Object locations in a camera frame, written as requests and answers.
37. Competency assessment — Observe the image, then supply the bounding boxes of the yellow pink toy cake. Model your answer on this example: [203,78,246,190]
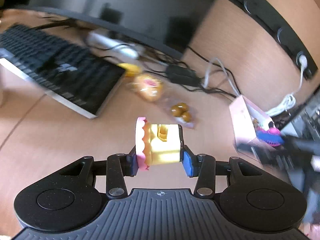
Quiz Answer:
[135,117,184,171]

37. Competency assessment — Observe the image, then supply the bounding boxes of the packaged brown candies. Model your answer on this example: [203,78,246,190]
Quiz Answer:
[159,97,198,129]

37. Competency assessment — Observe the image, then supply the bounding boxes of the packaged yellow pastry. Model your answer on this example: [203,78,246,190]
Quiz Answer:
[127,73,167,102]

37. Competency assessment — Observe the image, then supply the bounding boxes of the pink cardboard box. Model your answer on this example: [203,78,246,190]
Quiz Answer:
[229,95,273,150]

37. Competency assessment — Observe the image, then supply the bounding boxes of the pink plastic basket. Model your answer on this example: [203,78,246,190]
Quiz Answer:
[256,127,284,147]

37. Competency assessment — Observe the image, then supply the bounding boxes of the black keyboard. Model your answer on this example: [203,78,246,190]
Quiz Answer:
[1,24,125,119]

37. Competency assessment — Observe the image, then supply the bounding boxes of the black power adapter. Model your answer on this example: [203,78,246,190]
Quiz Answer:
[165,64,201,87]

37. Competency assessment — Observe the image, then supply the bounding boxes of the white power strip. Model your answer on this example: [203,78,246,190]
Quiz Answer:
[85,28,145,60]

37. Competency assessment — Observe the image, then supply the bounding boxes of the computer monitor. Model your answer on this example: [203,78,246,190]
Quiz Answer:
[28,0,215,59]

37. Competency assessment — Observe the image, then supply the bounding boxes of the grey looped cable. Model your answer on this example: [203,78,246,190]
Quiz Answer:
[202,57,241,98]

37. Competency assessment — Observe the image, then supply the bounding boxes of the white bundled cable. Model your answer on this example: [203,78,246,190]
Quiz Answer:
[265,55,311,117]

